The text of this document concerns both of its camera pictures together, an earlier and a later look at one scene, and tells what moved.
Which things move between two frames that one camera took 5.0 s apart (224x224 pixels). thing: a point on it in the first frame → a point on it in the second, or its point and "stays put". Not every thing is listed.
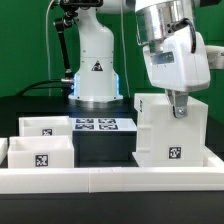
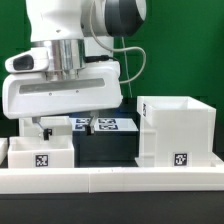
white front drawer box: x=44 y=151 stays put
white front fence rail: x=110 y=179 stays put
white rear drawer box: x=45 y=126 stays put
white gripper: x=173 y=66 → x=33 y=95
